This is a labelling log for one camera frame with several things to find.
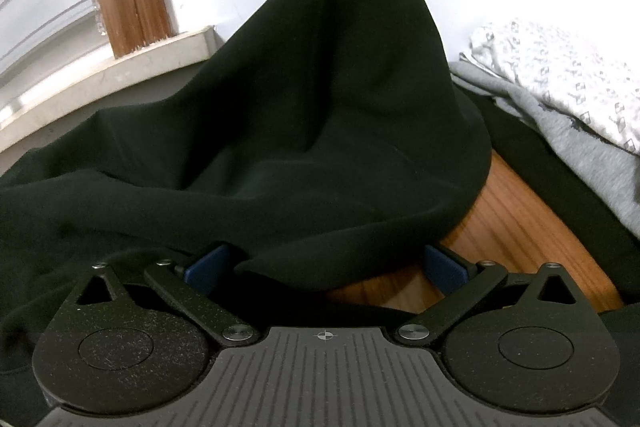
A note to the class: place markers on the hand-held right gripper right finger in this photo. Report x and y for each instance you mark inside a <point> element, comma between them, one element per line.
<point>445,269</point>

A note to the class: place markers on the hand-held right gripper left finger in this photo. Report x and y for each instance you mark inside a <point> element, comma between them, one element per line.
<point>207,269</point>

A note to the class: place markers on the black fleece garment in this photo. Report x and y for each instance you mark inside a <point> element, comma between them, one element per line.
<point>320,107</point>

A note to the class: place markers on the black folded garment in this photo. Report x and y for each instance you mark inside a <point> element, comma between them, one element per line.
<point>565,207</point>

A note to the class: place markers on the grey folded garment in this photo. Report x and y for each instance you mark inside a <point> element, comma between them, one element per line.
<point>575,147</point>

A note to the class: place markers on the white window sill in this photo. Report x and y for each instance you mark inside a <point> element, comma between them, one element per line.
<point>100,79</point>

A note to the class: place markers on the white patterned folded garment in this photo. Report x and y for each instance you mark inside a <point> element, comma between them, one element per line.
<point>560,62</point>

